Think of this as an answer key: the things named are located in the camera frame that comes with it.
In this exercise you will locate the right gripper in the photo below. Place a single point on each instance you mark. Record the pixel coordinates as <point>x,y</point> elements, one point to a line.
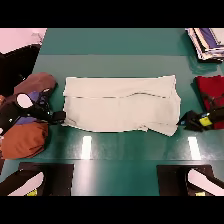
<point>193,121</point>

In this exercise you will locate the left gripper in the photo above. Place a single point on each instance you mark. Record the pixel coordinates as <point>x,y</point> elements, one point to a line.
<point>58,117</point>

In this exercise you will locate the cream white garment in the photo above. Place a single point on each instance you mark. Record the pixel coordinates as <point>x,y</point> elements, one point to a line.
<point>120,106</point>

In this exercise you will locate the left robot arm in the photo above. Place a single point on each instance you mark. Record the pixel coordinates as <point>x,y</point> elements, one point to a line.
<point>24,100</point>

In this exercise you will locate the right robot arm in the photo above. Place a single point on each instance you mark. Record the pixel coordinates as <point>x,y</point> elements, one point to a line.
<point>217,115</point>

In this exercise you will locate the purple garment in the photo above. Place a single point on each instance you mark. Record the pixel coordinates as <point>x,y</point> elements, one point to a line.
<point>35,96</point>

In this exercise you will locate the red garment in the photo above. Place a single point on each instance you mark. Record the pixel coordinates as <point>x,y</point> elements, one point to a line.
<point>208,85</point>

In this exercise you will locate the dark brown garment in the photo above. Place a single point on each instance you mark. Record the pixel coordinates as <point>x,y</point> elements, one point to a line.
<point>36,82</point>

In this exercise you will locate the orange brown garment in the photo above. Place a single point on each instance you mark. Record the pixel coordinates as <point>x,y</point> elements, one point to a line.
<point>23,140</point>

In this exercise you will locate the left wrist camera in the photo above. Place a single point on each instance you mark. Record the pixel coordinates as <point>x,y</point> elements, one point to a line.
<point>45,100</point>

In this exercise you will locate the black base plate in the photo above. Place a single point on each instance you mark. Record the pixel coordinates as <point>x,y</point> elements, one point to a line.
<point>58,176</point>
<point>170,180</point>

